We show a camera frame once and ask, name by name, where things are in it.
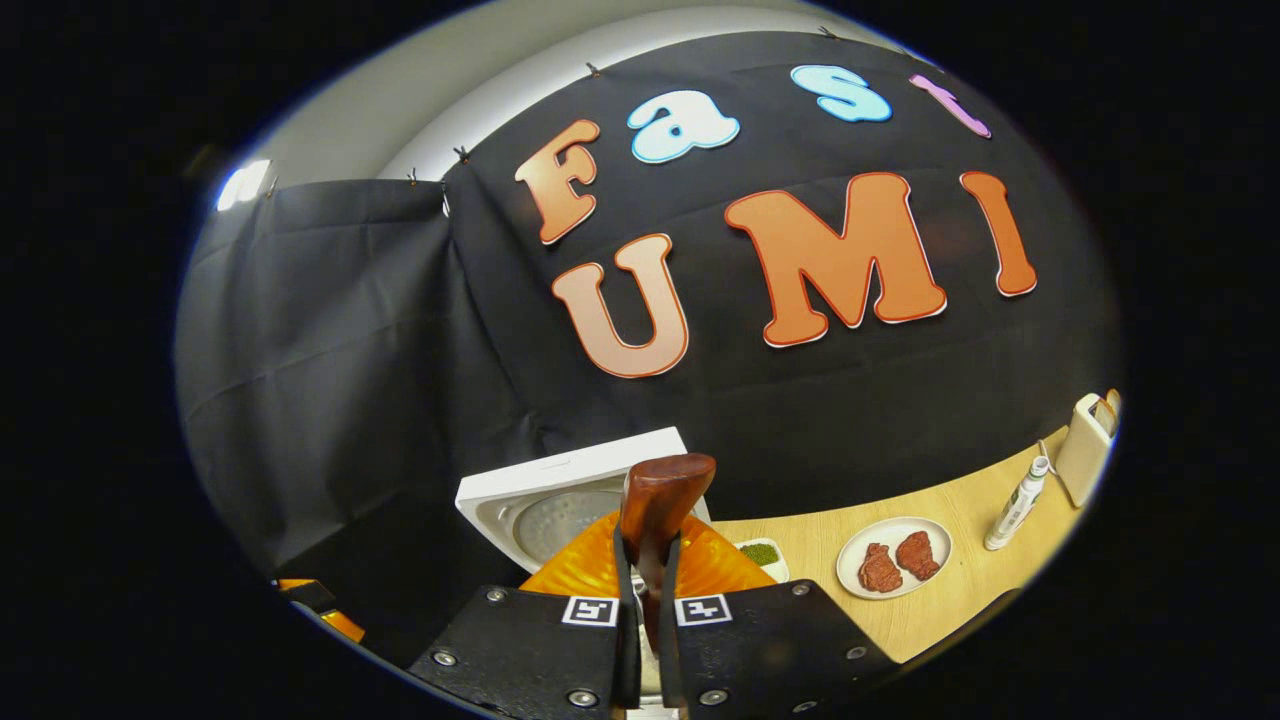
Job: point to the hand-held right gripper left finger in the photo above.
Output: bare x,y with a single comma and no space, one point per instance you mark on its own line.
626,660

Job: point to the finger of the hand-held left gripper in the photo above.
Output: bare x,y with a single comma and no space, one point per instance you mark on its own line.
315,598

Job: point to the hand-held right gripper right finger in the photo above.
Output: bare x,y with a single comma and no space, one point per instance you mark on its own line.
668,670

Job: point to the white rice cooker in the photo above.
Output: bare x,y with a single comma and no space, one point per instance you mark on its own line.
520,490

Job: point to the white dish with green filling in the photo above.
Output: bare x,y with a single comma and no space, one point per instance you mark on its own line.
760,553

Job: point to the white round plate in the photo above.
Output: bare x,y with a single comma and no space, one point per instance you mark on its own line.
847,562

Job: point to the red meat piece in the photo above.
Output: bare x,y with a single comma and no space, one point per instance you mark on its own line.
880,570
918,555

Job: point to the black backdrop cloth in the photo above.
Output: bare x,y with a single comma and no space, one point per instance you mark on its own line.
350,350

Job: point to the white drink bottle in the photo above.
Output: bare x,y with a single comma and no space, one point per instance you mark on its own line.
1015,510

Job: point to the ceiling light panel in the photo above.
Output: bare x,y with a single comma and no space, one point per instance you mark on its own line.
243,186

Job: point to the white toaster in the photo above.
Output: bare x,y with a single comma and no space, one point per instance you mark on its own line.
1080,455

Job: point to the bread slice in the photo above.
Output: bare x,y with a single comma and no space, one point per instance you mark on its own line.
1102,418
1113,405

